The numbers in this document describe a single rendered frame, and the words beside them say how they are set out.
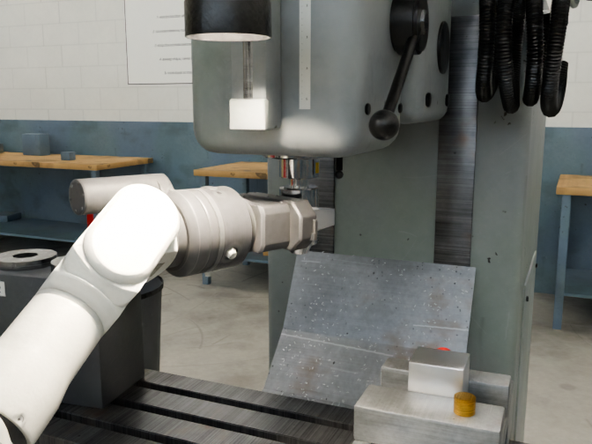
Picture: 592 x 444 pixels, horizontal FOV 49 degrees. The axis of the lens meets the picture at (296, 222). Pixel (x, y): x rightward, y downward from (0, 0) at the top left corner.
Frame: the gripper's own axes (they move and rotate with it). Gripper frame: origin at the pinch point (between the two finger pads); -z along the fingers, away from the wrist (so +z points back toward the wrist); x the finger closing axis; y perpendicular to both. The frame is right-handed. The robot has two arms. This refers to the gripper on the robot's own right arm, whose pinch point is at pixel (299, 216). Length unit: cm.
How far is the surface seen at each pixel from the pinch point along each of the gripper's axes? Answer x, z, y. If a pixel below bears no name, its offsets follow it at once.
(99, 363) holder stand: 25.6, 13.5, 22.7
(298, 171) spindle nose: -1.6, 1.8, -5.6
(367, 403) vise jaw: -13.4, 2.4, 18.3
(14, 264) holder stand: 38.9, 19.3, 10.1
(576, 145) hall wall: 134, -398, 10
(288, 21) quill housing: -5.9, 7.6, -21.2
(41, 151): 543, -195, 29
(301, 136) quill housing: -7.2, 6.8, -9.9
